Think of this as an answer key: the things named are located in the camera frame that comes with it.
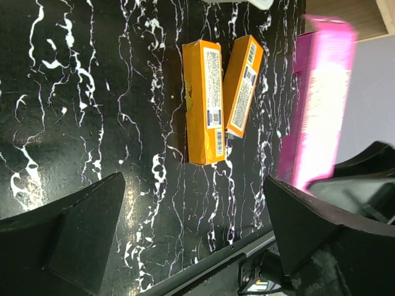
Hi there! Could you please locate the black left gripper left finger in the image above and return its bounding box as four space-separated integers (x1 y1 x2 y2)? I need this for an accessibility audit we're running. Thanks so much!
1 173 125 295

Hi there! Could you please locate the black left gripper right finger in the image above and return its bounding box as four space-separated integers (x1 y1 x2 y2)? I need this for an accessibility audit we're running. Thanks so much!
264 176 394 295

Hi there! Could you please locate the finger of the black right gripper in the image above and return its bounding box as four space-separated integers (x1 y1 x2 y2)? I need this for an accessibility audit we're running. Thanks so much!
308 141 394 224

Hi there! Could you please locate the pink toothpaste box small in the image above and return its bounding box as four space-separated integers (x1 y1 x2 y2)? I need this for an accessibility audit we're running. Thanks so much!
276 14 357 191

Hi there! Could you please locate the wooden shelf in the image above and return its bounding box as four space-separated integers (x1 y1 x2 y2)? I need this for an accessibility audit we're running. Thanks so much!
306 0 394 41

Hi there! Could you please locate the yellow toothpaste box right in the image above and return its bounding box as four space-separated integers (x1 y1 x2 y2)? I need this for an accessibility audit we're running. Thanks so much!
223 35 264 138

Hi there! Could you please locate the yellow toothpaste box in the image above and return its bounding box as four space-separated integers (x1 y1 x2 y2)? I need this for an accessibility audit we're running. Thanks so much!
182 39 225 165
223 35 264 138

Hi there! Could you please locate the yellow toothpaste box left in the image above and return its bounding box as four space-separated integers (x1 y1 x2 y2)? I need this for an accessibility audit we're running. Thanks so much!
182 39 225 165

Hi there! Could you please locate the white plastic basket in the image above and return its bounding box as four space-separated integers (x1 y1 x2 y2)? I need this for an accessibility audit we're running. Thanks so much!
203 0 275 10

